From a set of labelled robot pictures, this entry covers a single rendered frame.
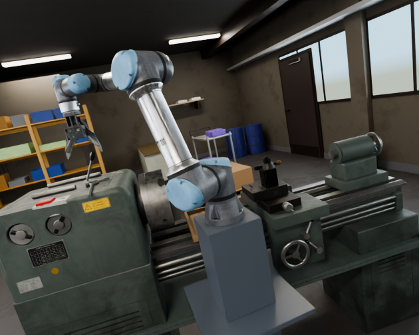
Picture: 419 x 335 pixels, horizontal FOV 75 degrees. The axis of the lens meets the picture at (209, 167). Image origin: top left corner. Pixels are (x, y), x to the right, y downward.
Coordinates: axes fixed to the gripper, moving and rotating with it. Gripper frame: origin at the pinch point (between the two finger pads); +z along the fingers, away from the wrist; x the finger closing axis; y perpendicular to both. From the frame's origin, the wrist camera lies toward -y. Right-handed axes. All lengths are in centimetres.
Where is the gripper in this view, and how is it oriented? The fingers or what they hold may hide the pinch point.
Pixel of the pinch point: (86, 155)
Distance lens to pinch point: 138.9
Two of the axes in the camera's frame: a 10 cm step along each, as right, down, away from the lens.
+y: 2.0, 1.8, -9.6
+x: 9.6, -2.4, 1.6
